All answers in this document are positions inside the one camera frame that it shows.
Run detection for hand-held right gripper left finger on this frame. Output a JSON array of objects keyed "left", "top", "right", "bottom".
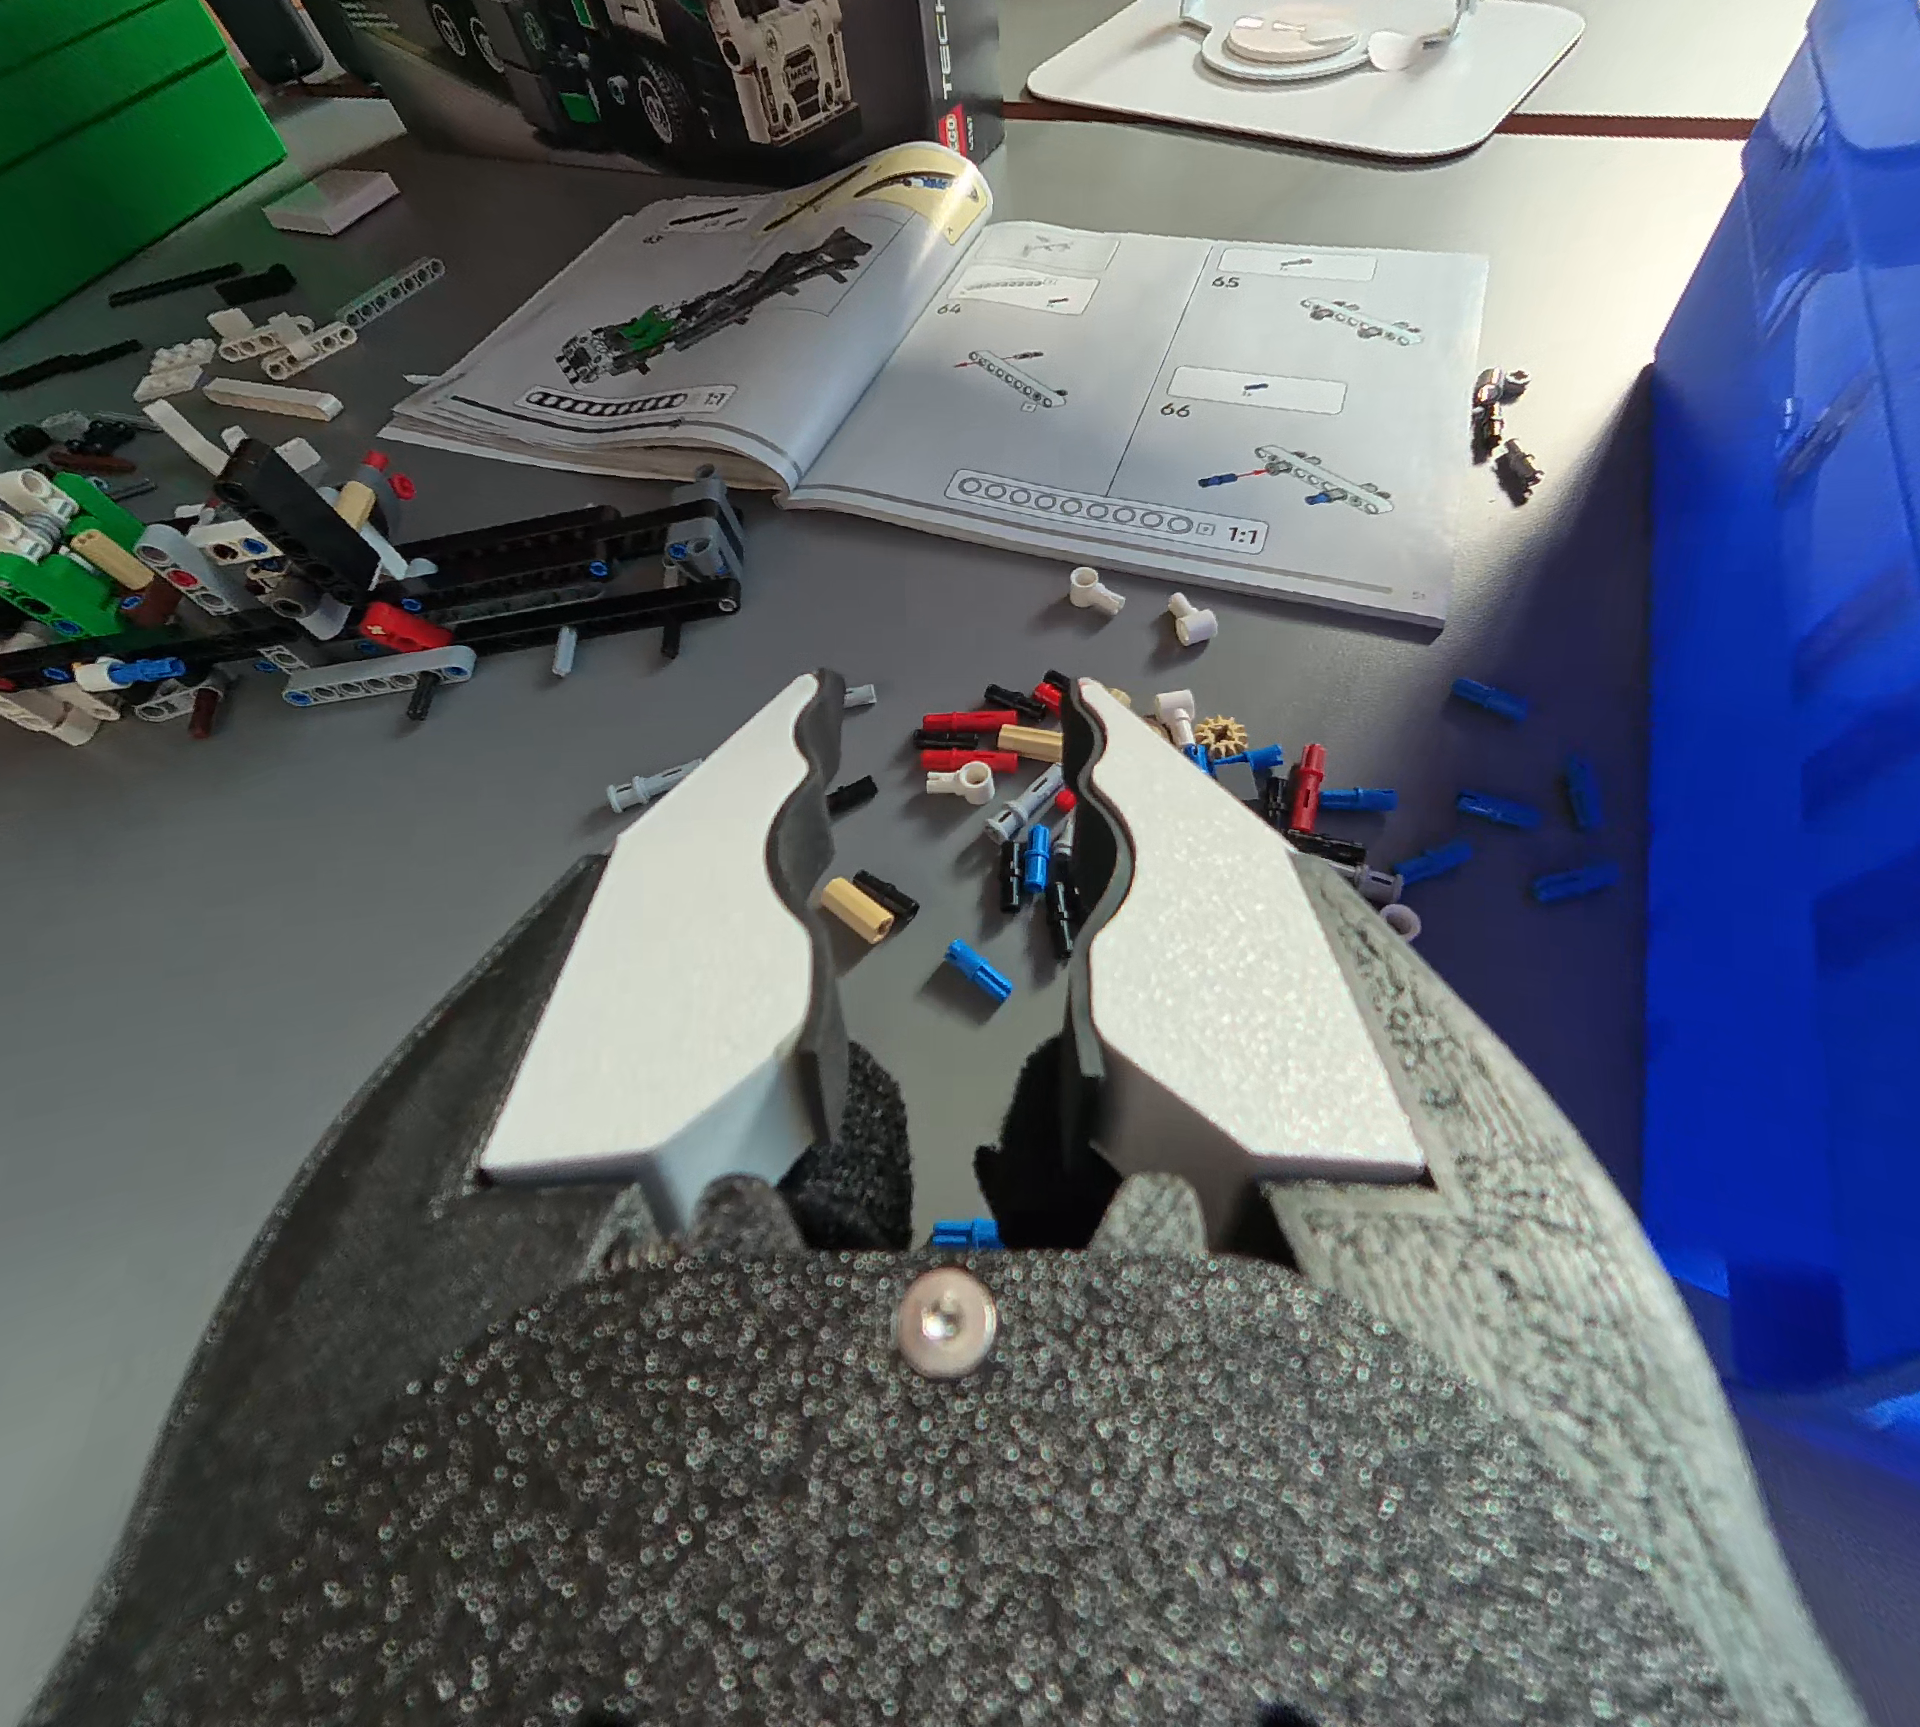
[{"left": 476, "top": 671, "right": 853, "bottom": 1238}]

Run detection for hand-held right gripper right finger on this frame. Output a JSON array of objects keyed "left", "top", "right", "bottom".
[{"left": 1062, "top": 675, "right": 1429, "bottom": 1252}]

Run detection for tan and black lego pin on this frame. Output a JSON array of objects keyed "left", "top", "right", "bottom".
[{"left": 815, "top": 872, "right": 921, "bottom": 936}]

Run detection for pile of small lego pieces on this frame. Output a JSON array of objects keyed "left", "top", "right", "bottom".
[{"left": 914, "top": 671, "right": 1412, "bottom": 956}]

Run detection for lego truck chassis assembly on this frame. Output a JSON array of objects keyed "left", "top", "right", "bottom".
[{"left": 0, "top": 431, "right": 748, "bottom": 747}]

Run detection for scattered blue lego pins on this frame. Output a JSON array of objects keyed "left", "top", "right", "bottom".
[{"left": 1393, "top": 679, "right": 1625, "bottom": 908}]

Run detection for white curved lego panel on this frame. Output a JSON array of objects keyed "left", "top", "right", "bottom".
[{"left": 141, "top": 401, "right": 227, "bottom": 479}]

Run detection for grey lego beam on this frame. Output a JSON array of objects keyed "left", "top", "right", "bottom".
[{"left": 341, "top": 255, "right": 447, "bottom": 329}]

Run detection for black lego beam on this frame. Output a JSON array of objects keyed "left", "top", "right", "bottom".
[{"left": 0, "top": 345, "right": 143, "bottom": 397}]

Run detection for open instruction booklet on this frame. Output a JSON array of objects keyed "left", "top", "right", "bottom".
[{"left": 382, "top": 145, "right": 1490, "bottom": 633}]

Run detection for blue plastic bin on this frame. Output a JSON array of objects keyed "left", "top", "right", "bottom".
[{"left": 1642, "top": 0, "right": 1920, "bottom": 1384}]

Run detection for white flat rectangular piece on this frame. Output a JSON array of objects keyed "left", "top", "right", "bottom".
[{"left": 264, "top": 171, "right": 401, "bottom": 239}]

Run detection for green plastic bin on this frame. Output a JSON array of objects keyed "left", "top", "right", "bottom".
[{"left": 0, "top": 0, "right": 287, "bottom": 343}]

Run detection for dark grey device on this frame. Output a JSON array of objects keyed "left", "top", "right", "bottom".
[{"left": 185, "top": 0, "right": 326, "bottom": 89}]

